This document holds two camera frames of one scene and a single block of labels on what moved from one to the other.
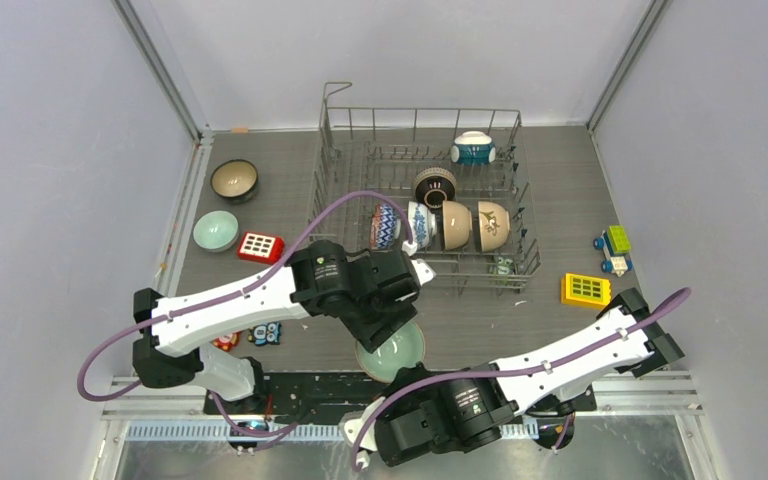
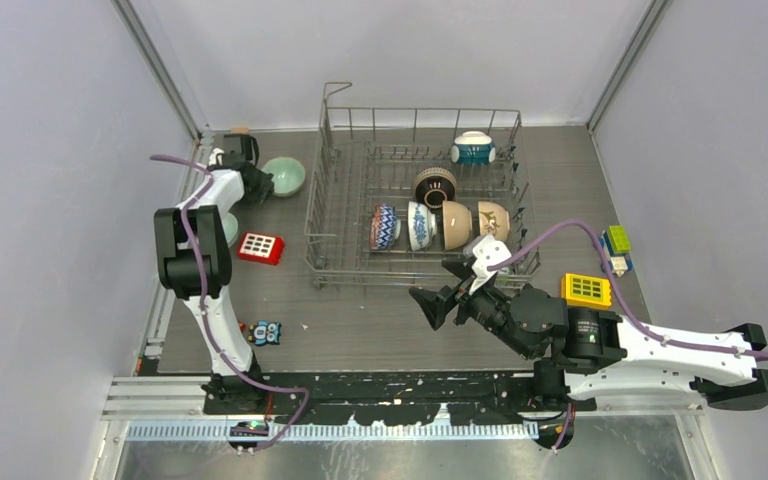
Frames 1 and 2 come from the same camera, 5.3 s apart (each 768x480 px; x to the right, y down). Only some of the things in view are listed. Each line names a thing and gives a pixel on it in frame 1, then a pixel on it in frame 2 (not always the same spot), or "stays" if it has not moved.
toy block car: x=616 y=248 stays
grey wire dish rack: x=460 y=175 stays
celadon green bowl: x=403 y=351 → x=288 y=175
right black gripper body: x=408 y=399 → x=488 y=307
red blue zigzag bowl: x=385 y=227 stays
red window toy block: x=261 y=248 stays
